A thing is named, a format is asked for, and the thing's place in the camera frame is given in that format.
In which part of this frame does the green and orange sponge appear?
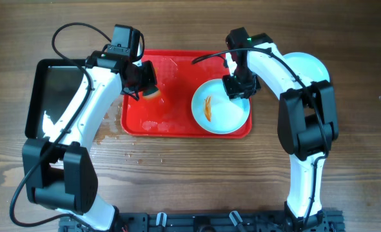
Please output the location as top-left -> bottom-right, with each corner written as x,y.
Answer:
142,86 -> 160,99

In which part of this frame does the white plate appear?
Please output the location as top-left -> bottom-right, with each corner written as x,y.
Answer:
191,79 -> 251,135
283,52 -> 331,82

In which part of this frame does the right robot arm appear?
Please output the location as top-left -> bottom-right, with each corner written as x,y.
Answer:
222,28 -> 338,226

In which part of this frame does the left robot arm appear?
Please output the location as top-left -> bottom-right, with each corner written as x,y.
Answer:
18,24 -> 157,231

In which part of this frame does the red plastic tray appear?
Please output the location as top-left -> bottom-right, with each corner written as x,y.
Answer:
121,50 -> 252,139

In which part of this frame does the black rectangular water tray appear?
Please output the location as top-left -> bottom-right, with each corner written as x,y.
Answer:
24,59 -> 88,140

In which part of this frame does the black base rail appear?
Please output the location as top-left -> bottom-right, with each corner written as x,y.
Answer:
58,210 -> 346,232

